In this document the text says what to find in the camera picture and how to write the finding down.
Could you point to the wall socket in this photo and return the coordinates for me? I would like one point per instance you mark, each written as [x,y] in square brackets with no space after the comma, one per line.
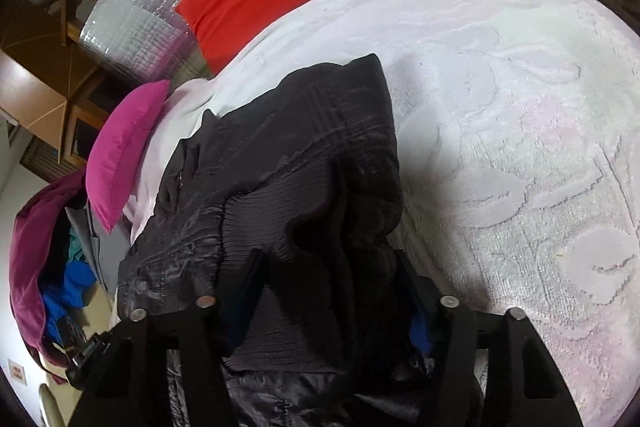
[17,372]

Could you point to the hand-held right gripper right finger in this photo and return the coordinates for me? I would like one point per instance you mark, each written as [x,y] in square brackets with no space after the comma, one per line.
[417,322]

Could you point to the magenta cloth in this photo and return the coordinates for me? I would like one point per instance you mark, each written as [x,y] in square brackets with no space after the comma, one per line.
[35,247]

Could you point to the white embossed blanket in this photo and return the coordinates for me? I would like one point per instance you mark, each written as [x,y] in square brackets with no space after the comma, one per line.
[500,82]

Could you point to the grey garment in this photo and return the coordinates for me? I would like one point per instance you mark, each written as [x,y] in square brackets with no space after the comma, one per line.
[107,252]

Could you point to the teal garment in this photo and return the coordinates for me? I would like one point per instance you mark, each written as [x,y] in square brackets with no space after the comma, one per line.
[80,247]

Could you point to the blue garment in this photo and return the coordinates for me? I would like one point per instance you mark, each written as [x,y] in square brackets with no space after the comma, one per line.
[65,297]

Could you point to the black quilted jacket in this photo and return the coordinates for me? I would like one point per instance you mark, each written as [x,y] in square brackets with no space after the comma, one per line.
[310,147]

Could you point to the magenta pillow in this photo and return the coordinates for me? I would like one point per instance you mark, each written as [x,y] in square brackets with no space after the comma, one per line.
[125,147]

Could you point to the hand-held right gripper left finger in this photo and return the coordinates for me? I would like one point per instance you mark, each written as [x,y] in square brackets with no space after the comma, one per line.
[250,297]

